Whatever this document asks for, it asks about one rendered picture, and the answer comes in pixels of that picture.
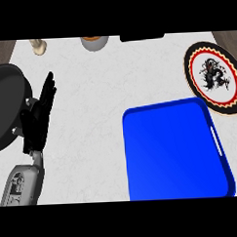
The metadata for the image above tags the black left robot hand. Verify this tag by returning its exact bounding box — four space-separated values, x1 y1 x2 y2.
17 70 60 155

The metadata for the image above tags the blue plastic tray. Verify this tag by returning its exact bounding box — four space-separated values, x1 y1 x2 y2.
121 95 237 202

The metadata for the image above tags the dragon print plate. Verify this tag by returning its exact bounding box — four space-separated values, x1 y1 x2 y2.
182 39 237 117

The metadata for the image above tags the black frying pan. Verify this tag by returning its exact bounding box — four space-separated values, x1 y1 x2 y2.
0 61 42 154

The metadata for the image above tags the grey cylindrical container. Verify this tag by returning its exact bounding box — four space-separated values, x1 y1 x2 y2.
80 36 110 53

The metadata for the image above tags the black rectangular appliance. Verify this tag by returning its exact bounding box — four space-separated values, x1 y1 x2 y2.
119 33 166 43

